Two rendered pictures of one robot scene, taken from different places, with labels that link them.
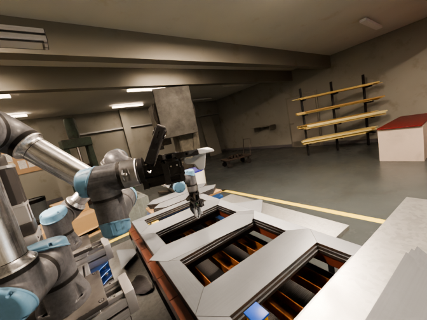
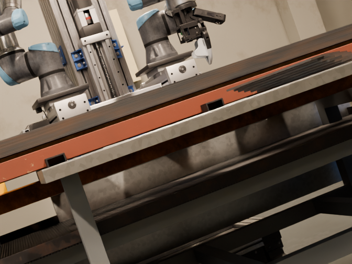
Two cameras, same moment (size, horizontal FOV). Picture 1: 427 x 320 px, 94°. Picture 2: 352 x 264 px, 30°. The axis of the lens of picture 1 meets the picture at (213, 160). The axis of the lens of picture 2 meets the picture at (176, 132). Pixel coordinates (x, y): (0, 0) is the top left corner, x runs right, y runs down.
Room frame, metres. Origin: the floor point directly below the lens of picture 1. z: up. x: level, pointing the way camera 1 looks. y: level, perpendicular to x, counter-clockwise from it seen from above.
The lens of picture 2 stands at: (1.82, -1.98, 0.74)
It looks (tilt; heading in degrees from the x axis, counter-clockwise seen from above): 0 degrees down; 107
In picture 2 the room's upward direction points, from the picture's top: 19 degrees counter-clockwise
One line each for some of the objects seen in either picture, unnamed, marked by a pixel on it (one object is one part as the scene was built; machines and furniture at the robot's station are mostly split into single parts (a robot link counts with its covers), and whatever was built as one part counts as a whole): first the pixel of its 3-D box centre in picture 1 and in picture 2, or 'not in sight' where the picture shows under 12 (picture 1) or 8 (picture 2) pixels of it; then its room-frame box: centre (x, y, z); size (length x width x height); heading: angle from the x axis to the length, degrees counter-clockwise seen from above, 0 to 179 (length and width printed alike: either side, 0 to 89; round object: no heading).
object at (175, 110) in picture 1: (172, 138); not in sight; (5.76, 1.03, 1.47); 1.53 x 1.32 x 2.93; 122
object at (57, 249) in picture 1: (48, 260); (44, 58); (0.60, 0.58, 1.20); 0.13 x 0.12 x 0.14; 10
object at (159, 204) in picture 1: (183, 196); not in sight; (2.21, 0.42, 0.82); 0.80 x 0.40 x 0.06; 122
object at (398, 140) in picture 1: (410, 134); not in sight; (4.81, -4.90, 0.38); 2.30 x 0.72 x 0.77; 126
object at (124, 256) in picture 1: (127, 254); not in sight; (1.42, 0.80, 0.70); 0.39 x 0.12 x 0.04; 32
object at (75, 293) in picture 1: (61, 290); (55, 84); (0.60, 0.58, 1.09); 0.15 x 0.15 x 0.10
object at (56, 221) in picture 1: (56, 220); (152, 26); (1.01, 0.88, 1.20); 0.13 x 0.12 x 0.14; 16
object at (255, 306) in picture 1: (256, 315); not in sight; (0.57, -0.04, 0.88); 0.06 x 0.06 x 0.02; 32
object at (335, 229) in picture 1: (263, 212); (271, 96); (1.59, -0.33, 0.74); 1.20 x 0.26 x 0.03; 32
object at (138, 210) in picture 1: (132, 195); not in sight; (4.35, 1.95, 0.43); 0.93 x 0.71 x 0.85; 36
